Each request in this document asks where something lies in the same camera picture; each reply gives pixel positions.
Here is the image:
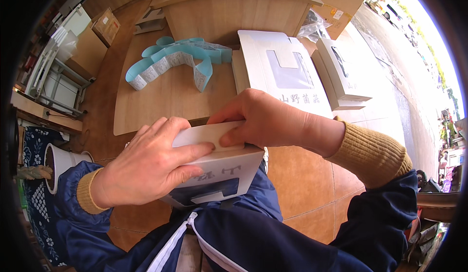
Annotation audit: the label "person's left hand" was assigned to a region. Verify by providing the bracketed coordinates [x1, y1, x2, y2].
[91, 117, 216, 210]

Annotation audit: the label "person's right hand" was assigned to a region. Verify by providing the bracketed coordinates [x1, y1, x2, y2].
[206, 88, 346, 159]

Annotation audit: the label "white windowed carton box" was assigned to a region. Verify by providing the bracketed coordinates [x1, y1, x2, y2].
[160, 120, 266, 210]

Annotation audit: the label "stack of flat white cartons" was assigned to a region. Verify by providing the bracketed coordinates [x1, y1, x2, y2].
[232, 30, 334, 119]

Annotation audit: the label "low wooden table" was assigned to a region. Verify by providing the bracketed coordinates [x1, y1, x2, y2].
[113, 20, 242, 137]

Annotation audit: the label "flat white windowed carton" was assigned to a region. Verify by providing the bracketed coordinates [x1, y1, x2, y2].
[312, 37, 373, 111]

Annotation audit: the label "white plant pot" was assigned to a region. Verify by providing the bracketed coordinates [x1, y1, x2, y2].
[43, 143, 94, 195]

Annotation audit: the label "blue patterned cloth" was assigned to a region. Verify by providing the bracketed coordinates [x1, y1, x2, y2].
[21, 126, 71, 267]

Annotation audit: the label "clear plastic bag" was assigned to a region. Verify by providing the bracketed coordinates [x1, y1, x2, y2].
[296, 8, 333, 43]

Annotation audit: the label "braided plant trunk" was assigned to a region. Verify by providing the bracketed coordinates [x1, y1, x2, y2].
[15, 165, 54, 181]

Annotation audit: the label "blue label strip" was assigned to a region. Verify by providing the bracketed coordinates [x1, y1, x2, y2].
[125, 36, 233, 93]

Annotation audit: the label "person's body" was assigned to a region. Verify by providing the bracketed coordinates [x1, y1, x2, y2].
[105, 159, 370, 272]

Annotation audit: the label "wooden counter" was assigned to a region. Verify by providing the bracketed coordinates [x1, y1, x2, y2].
[149, 0, 324, 47]

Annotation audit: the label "white folding rack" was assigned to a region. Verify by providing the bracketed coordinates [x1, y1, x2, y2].
[24, 2, 96, 116]

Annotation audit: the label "large cardboard box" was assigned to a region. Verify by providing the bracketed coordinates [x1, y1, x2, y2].
[310, 0, 365, 41]

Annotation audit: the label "small cardboard box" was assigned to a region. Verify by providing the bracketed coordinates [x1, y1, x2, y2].
[91, 8, 121, 48]

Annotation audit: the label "white car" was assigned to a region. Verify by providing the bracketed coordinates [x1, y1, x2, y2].
[380, 2, 403, 21]

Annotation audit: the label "street stalls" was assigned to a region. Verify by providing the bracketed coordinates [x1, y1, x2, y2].
[438, 108, 466, 194]

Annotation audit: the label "black cable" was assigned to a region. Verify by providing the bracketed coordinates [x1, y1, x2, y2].
[45, 109, 88, 121]

